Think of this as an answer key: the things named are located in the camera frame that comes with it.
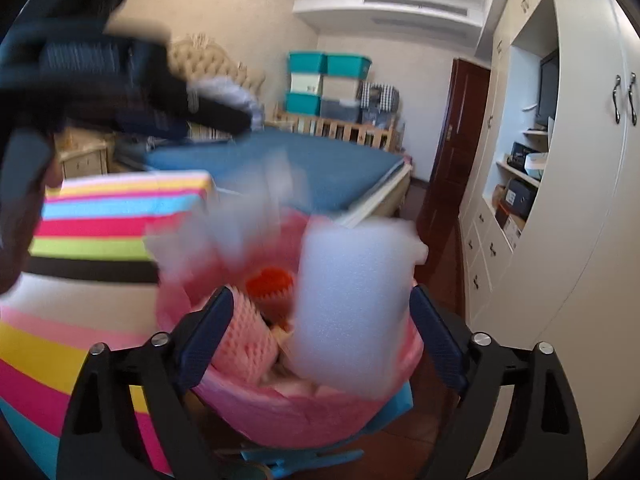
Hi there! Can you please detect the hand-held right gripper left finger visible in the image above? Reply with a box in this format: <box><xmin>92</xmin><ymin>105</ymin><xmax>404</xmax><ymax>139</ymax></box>
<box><xmin>56</xmin><ymin>286</ymin><xmax>235</xmax><ymax>480</ymax></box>

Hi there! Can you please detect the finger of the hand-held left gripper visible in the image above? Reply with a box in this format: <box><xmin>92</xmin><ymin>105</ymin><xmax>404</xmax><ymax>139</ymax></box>
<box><xmin>117</xmin><ymin>77</ymin><xmax>253</xmax><ymax>138</ymax></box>
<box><xmin>37</xmin><ymin>22</ymin><xmax>173</xmax><ymax>83</ymax></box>

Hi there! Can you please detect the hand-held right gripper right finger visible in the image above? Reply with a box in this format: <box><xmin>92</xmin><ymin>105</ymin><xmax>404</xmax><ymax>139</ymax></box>
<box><xmin>409</xmin><ymin>284</ymin><xmax>588</xmax><ymax>480</ymax></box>

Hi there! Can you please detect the large pink foam net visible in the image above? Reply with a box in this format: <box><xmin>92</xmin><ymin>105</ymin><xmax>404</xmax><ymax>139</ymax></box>
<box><xmin>212</xmin><ymin>285</ymin><xmax>281</xmax><ymax>386</ymax></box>

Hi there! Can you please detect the white foam block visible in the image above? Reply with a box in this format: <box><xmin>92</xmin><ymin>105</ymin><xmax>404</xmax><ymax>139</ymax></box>
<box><xmin>290</xmin><ymin>217</ymin><xmax>428</xmax><ymax>401</ymax></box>

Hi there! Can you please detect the blue bin with pink liner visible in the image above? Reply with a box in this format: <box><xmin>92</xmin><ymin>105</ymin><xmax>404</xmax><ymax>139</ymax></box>
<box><xmin>155</xmin><ymin>210</ymin><xmax>426</xmax><ymax>448</ymax></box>

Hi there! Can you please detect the grey dotted quilt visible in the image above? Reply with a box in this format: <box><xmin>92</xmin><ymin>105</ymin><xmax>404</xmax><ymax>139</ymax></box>
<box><xmin>187</xmin><ymin>77</ymin><xmax>263</xmax><ymax>131</ymax></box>

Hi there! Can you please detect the cream nightstand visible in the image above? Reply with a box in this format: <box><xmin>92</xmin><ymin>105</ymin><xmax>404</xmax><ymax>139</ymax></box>
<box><xmin>57</xmin><ymin>130</ymin><xmax>113</xmax><ymax>178</ymax></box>

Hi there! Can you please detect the teal storage box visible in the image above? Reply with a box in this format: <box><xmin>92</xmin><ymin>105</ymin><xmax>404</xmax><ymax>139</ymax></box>
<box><xmin>287</xmin><ymin>51</ymin><xmax>328</xmax><ymax>75</ymax></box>
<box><xmin>285</xmin><ymin>92</ymin><xmax>322</xmax><ymax>115</ymax></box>
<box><xmin>326</xmin><ymin>54</ymin><xmax>373</xmax><ymax>80</ymax></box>

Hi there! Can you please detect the clear grey storage box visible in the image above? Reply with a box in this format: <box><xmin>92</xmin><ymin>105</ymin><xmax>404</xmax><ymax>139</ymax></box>
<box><xmin>320</xmin><ymin>99</ymin><xmax>361</xmax><ymax>123</ymax></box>

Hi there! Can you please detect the grey white storage box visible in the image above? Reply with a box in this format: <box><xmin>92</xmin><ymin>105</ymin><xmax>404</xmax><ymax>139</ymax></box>
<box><xmin>322</xmin><ymin>76</ymin><xmax>362</xmax><ymax>102</ymax></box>

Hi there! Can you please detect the bed with beige tufted headboard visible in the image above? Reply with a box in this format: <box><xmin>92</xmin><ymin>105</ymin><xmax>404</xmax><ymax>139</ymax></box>
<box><xmin>115</xmin><ymin>32</ymin><xmax>413</xmax><ymax>228</ymax></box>

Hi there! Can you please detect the blue plastic clamp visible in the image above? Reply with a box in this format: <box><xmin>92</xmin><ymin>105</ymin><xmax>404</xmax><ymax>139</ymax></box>
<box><xmin>240</xmin><ymin>447</ymin><xmax>366</xmax><ymax>478</ymax></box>

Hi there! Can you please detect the dark small safe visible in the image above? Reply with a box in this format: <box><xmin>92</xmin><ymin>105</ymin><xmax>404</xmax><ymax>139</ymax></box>
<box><xmin>502</xmin><ymin>180</ymin><xmax>538</xmax><ymax>218</ymax></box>

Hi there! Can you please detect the black white checkered bag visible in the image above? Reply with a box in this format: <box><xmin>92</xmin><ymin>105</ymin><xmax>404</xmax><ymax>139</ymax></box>
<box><xmin>360</xmin><ymin>81</ymin><xmax>401</xmax><ymax>110</ymax></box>

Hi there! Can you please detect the white built-in wardrobe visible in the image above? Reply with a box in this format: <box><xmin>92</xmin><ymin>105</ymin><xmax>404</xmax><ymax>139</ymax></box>
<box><xmin>457</xmin><ymin>0</ymin><xmax>640</xmax><ymax>480</ymax></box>

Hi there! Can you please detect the white box on shelf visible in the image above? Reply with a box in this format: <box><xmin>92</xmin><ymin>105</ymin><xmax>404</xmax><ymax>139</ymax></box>
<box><xmin>524</xmin><ymin>152</ymin><xmax>551</xmax><ymax>181</ymax></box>

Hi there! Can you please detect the black box on shelf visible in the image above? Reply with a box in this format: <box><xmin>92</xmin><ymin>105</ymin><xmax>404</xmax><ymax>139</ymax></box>
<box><xmin>507</xmin><ymin>142</ymin><xmax>538</xmax><ymax>168</ymax></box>

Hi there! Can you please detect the dark brown door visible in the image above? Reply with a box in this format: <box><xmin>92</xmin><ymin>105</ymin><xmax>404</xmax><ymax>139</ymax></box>
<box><xmin>416</xmin><ymin>57</ymin><xmax>492</xmax><ymax>241</ymax></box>

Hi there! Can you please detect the ceiling air vent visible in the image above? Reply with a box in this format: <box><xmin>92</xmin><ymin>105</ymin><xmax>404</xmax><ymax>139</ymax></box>
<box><xmin>362</xmin><ymin>0</ymin><xmax>468</xmax><ymax>17</ymax></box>

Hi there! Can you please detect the black television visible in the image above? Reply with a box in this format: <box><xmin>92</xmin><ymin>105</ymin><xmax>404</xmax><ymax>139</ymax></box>
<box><xmin>535</xmin><ymin>50</ymin><xmax>560</xmax><ymax>131</ymax></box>

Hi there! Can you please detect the wooden crib rail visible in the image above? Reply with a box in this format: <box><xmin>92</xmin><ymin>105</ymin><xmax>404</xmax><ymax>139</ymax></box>
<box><xmin>265</xmin><ymin>102</ymin><xmax>407</xmax><ymax>153</ymax></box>

